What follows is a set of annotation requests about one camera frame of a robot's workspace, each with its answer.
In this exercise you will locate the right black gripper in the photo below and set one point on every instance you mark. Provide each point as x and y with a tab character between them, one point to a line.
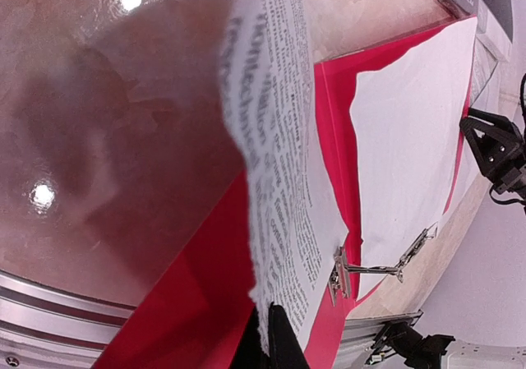
499	150

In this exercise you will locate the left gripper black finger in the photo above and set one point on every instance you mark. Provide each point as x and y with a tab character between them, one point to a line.
284	349

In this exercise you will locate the white sheet top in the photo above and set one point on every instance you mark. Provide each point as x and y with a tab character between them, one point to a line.
406	121

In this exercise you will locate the printed text sheet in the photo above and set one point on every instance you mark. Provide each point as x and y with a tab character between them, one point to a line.
485	78
266	83

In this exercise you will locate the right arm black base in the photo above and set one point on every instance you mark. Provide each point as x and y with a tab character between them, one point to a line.
418	351

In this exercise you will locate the aluminium front rail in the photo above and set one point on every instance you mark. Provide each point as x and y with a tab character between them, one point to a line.
45	327

